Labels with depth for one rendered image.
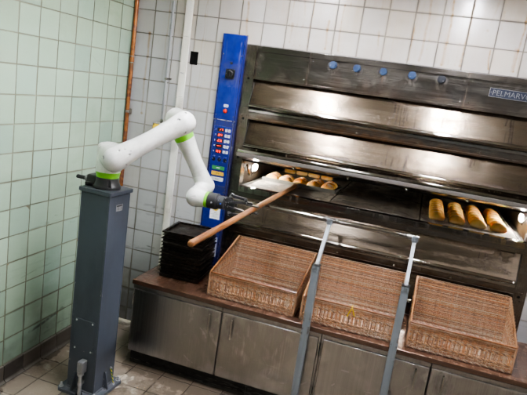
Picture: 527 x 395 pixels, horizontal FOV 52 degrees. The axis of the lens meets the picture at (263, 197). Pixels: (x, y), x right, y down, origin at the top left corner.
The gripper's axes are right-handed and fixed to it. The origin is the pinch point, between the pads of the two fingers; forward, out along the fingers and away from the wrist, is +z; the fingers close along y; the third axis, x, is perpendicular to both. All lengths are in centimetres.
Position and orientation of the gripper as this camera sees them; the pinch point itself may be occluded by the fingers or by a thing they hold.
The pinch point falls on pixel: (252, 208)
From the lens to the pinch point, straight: 295.9
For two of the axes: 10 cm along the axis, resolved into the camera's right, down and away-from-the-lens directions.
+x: -3.0, 1.5, -9.4
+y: -1.4, 9.7, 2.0
